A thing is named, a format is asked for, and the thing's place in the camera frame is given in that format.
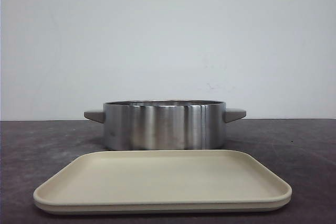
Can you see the stainless steel steamer pot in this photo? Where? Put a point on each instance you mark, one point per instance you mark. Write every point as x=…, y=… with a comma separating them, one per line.
x=164, y=124

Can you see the cream rectangular tray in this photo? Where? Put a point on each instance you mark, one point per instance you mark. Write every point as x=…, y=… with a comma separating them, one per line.
x=133, y=182

